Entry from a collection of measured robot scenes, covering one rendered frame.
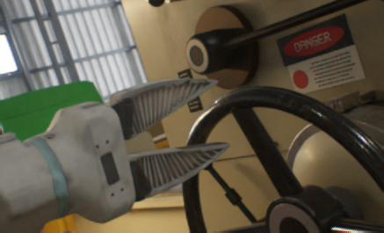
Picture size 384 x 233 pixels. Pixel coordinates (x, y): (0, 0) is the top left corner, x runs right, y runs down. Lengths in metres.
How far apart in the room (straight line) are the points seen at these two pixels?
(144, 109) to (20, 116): 4.09
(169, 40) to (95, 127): 0.67
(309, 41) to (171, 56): 0.35
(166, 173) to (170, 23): 0.60
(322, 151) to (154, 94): 0.30
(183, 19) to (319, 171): 0.45
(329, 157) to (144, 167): 0.29
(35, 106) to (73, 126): 4.22
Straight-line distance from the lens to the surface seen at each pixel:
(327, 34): 0.85
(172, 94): 0.55
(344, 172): 0.74
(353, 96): 0.78
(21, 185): 0.45
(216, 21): 0.98
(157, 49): 1.16
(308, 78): 0.88
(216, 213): 1.18
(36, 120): 4.63
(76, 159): 0.46
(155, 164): 0.54
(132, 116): 0.51
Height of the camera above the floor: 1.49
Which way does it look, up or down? 2 degrees down
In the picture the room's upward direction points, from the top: 18 degrees counter-clockwise
